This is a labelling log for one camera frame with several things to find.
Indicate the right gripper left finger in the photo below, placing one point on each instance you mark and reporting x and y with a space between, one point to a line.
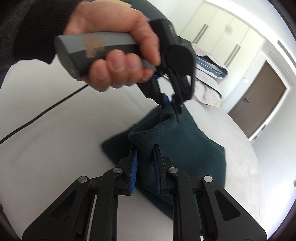
87 209

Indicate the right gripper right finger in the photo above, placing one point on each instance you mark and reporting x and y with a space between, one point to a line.
202 208

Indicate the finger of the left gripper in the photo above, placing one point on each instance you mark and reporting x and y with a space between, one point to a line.
183 91
151 90

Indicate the dark green knit sweater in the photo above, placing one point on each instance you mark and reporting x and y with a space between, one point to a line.
188 148

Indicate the brown bedroom door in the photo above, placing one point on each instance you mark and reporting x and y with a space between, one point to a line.
259 101

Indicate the folded grey blue duvet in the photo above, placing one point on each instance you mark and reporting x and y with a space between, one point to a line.
209 73

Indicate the white bed sheet mattress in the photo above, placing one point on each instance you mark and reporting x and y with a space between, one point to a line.
41 161

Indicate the white wardrobe with black handles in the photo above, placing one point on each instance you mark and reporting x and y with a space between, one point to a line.
223 35

